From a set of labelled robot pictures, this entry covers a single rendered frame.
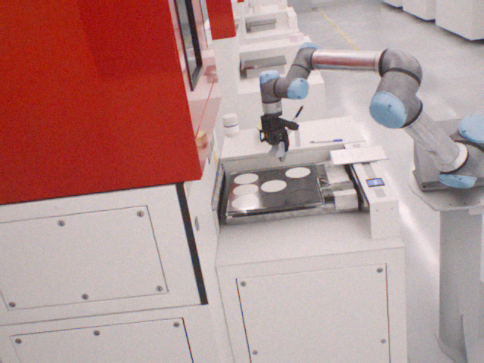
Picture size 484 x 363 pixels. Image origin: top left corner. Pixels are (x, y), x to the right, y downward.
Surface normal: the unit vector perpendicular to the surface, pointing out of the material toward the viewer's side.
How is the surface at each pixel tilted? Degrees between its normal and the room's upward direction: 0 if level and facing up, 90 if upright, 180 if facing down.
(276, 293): 90
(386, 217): 90
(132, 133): 90
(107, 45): 90
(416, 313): 0
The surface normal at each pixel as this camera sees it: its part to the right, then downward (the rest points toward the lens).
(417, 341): -0.14, -0.90
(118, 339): -0.03, 0.41
